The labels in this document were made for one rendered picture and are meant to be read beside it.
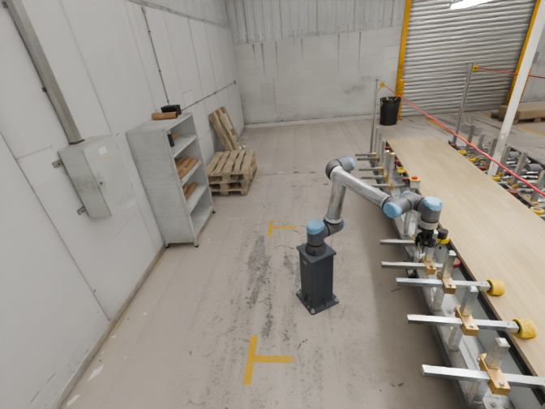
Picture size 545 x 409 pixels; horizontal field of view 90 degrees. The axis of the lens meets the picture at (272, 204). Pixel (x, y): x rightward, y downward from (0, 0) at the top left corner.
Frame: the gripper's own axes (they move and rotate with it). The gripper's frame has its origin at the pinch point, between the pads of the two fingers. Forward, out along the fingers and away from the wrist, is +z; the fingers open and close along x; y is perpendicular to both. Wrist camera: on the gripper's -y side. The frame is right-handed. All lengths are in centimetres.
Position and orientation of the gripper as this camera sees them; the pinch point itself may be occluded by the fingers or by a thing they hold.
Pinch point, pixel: (421, 251)
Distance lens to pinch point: 191.9
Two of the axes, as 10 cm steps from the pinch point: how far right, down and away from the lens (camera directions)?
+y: -1.9, 5.0, -8.5
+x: 9.8, 0.1, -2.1
